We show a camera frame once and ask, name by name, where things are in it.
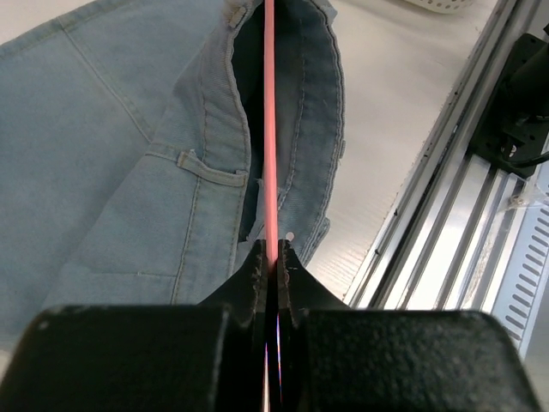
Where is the pink wire hanger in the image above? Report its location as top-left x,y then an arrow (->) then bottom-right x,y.
263,0 -> 278,269

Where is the white perforated plastic basket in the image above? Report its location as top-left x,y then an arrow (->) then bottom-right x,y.
405,0 -> 474,15

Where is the white slotted cable duct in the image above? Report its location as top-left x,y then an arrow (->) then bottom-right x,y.
492,192 -> 548,356

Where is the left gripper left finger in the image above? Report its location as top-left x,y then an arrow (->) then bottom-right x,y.
1,241 -> 267,411

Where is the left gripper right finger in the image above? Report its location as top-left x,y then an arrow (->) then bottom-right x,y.
277,240 -> 541,411

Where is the light blue denim skirt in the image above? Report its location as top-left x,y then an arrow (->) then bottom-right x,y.
0,0 -> 347,340

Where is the aluminium mounting rail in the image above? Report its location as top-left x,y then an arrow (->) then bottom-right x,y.
345,1 -> 548,314

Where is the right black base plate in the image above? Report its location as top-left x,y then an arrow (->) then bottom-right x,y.
468,33 -> 548,179

